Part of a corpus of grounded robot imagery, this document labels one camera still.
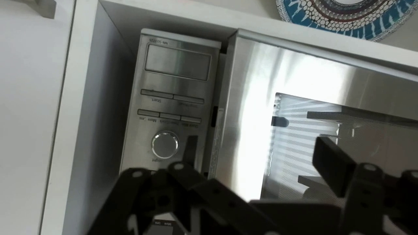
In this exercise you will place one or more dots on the blue patterned round tray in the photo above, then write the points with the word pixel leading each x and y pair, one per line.
pixel 369 20

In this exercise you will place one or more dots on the stainless steel microwave door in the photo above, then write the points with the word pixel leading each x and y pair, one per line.
pixel 279 97

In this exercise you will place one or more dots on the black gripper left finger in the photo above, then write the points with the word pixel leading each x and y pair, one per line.
pixel 200 205

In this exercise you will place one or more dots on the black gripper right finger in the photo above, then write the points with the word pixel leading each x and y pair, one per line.
pixel 370 193

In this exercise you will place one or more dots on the microwave control panel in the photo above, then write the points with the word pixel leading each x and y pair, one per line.
pixel 170 101

